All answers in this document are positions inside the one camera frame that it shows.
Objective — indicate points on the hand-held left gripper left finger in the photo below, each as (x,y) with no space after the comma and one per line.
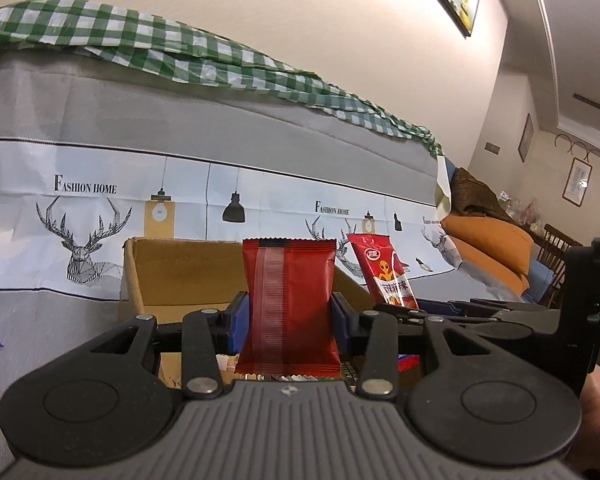
(238,322)

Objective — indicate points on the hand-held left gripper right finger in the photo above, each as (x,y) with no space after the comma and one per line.
(338,322)

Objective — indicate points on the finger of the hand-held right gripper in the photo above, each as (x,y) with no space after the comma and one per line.
(480,306)
(395,309)

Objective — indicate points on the red snack packet with figure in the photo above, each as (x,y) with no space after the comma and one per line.
(385,270)

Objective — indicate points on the dark red snack packet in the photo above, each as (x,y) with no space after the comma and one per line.
(285,305)

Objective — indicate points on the brown cardboard box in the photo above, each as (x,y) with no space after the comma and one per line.
(180,275)

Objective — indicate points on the blue cushion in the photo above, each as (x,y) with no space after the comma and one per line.
(539,280)

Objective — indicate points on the wooden chair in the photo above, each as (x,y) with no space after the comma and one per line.
(555,255)

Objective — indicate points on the orange cushion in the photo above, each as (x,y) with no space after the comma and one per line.
(490,245)

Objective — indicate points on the brown blanket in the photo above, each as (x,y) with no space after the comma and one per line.
(480,192)

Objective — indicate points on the white framed picture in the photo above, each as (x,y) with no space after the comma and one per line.
(578,182)

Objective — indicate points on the small dark framed picture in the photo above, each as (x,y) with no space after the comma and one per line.
(526,137)

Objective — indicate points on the ceiling air vent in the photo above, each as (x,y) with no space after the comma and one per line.
(589,101)

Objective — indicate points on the green checked cloth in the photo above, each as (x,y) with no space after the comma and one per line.
(105,30)

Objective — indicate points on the curved metal wall hooks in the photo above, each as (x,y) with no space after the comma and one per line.
(577,146)

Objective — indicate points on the wall switch plate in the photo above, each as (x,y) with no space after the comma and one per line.
(492,148)

